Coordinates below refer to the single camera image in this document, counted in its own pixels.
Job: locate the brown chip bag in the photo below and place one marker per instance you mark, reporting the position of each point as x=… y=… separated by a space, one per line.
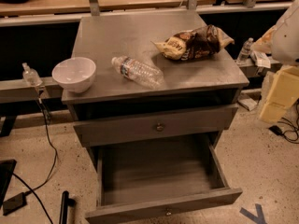
x=194 y=44

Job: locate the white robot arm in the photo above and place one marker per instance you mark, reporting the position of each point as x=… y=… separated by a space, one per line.
x=282 y=42

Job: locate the grey wooden drawer cabinet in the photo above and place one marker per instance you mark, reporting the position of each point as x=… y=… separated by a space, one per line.
x=212 y=81

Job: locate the closed upper drawer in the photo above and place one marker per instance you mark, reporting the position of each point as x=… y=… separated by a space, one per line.
x=98 y=132

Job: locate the open lower drawer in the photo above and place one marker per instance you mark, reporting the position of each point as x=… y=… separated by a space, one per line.
x=159 y=178

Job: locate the clear plastic water bottle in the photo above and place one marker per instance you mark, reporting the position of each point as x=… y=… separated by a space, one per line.
x=149 y=76

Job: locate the white ceramic bowl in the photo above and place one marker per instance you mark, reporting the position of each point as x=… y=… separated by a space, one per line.
x=75 y=74

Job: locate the small white floor box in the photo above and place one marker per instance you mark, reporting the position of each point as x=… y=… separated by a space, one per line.
x=247 y=102

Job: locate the black power adapter right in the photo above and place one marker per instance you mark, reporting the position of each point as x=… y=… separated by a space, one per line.
x=276 y=130

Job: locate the black power adapter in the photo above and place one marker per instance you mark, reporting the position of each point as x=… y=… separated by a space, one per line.
x=276 y=130
x=13 y=204

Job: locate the wooden bench top left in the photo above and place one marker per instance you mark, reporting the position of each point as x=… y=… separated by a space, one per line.
x=39 y=7

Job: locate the black power adapter left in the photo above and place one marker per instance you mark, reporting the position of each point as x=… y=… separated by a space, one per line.
x=13 y=204

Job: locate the small bottle on right rail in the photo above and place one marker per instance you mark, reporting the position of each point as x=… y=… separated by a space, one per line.
x=244 y=52

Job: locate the small bottle on rail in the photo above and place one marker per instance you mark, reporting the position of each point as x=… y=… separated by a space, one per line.
x=31 y=76
x=244 y=52

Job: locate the white packet on rail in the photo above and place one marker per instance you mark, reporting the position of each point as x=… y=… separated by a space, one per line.
x=260 y=59

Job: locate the small bottle on left rail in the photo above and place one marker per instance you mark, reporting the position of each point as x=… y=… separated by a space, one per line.
x=31 y=76

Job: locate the black post on floor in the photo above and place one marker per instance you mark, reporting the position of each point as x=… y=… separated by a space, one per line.
x=66 y=202

